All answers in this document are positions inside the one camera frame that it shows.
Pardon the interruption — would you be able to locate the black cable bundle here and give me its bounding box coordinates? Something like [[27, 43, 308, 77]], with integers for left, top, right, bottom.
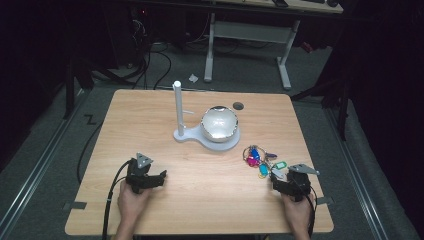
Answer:
[[118, 13, 173, 91]]

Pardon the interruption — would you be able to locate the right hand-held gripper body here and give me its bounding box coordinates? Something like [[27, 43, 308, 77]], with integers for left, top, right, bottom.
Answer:
[[282, 162, 321, 203]]

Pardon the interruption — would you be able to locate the metal floor rail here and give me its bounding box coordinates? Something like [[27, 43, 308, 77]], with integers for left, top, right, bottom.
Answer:
[[324, 106, 390, 240], [0, 88, 88, 238]]

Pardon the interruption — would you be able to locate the black floor cable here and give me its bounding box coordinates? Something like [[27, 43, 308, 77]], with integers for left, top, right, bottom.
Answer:
[[76, 120, 105, 185]]

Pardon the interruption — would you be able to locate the key bunch with coloured tags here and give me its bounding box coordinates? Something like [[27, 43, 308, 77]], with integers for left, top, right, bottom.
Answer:
[[242, 144, 289, 180]]

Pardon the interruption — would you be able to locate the white-framed desk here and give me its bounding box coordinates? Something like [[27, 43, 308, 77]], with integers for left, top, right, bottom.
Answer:
[[203, 0, 345, 91]]

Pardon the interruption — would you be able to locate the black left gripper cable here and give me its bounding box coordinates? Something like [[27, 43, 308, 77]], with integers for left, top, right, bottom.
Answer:
[[101, 159, 133, 240]]

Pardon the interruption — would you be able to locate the silver metal bowl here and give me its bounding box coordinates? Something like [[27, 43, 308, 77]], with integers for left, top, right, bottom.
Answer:
[[200, 105, 240, 144]]

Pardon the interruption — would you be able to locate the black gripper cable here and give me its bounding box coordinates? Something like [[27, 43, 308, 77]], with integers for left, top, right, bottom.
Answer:
[[101, 159, 133, 240], [295, 179, 318, 238]]

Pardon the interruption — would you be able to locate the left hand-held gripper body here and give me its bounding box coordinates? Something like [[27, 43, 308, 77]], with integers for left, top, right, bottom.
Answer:
[[125, 152, 155, 195]]

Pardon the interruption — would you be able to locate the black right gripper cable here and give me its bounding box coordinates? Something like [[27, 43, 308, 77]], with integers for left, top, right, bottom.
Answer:
[[295, 179, 318, 238]]

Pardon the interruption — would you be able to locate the white stand with post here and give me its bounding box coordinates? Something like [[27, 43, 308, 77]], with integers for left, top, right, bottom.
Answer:
[[172, 80, 242, 153]]

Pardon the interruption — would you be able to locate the person's right hand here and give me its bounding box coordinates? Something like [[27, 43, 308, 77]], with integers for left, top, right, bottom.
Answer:
[[281, 193, 315, 232]]

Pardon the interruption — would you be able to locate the black stand leg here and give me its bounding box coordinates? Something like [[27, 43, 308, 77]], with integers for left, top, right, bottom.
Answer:
[[62, 54, 96, 120], [289, 74, 353, 142]]

